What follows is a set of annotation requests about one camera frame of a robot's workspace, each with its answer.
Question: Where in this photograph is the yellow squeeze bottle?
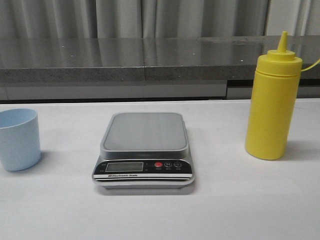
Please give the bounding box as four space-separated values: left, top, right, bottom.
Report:
244 31 320 161

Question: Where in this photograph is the grey pleated curtain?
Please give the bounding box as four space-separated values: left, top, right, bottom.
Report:
0 0 320 39

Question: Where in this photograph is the silver electronic kitchen scale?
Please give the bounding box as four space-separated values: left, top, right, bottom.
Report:
92 112 195 189

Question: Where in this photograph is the light blue plastic cup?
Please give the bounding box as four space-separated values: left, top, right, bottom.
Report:
0 108 41 171

